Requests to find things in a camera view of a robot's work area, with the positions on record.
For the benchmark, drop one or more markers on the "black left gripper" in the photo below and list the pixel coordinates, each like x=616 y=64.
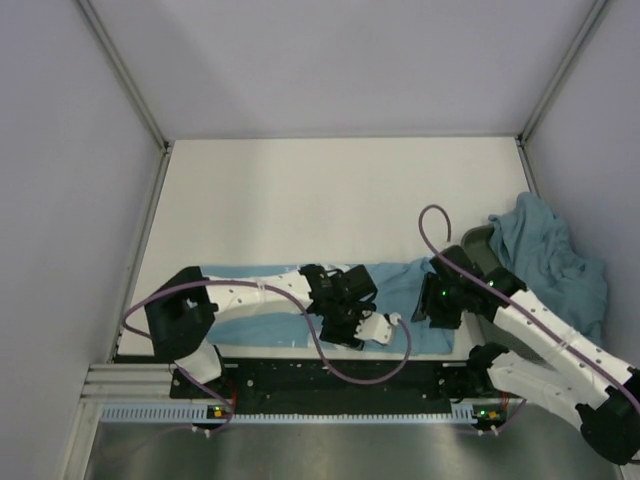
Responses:
x=346 y=335

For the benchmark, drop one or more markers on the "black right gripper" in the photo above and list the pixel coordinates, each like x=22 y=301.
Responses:
x=428 y=306

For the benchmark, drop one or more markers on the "light blue printed t-shirt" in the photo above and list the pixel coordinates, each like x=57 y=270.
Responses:
x=399 y=287

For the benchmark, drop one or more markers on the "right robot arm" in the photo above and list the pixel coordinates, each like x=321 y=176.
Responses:
x=548 y=363

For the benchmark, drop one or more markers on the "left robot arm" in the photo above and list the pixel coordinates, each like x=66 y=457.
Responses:
x=182 y=312

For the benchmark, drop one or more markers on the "grey plastic tray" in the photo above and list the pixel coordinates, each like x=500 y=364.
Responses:
x=475 y=243

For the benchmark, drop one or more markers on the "light blue plain t-shirt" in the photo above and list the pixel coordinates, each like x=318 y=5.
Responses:
x=534 y=243

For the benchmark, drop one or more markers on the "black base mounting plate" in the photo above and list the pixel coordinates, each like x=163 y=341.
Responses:
x=271 y=385

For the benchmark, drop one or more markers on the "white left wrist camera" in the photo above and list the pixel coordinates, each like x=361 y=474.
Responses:
x=378 y=328

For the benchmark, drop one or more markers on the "light blue cable duct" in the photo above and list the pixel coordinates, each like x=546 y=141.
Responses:
x=139 y=413

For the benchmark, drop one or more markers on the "aluminium frame post left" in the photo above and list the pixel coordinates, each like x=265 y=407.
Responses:
x=121 y=72

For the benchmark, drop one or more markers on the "aluminium frame post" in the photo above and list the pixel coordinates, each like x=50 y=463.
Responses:
x=589 y=26
x=121 y=72

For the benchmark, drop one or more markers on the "aluminium frame post right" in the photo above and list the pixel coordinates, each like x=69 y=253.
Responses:
x=589 y=26

